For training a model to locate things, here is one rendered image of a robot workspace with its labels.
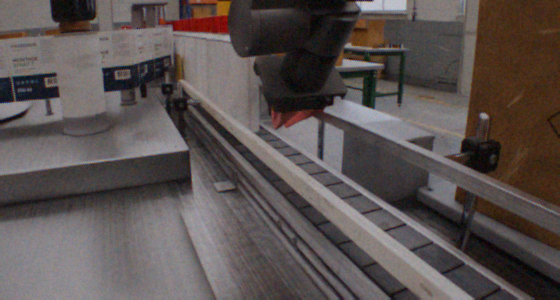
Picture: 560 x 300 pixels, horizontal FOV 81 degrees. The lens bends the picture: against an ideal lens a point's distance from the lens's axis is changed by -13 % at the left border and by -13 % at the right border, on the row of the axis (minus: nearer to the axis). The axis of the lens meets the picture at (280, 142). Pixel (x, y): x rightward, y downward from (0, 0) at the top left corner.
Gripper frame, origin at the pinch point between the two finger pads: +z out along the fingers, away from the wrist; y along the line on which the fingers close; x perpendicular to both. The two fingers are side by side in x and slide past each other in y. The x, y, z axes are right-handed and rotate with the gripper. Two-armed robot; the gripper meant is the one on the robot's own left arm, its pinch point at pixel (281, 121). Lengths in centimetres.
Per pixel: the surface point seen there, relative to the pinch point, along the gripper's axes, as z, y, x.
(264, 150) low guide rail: -0.2, 3.9, 4.2
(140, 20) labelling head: 36, 12, -69
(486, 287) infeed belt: -15.7, -2.8, 28.5
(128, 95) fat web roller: 35, 18, -37
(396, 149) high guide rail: -13.7, -2.8, 14.1
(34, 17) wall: 452, 167, -630
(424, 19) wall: 267, -502, -380
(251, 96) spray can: 7.5, -0.7, -11.0
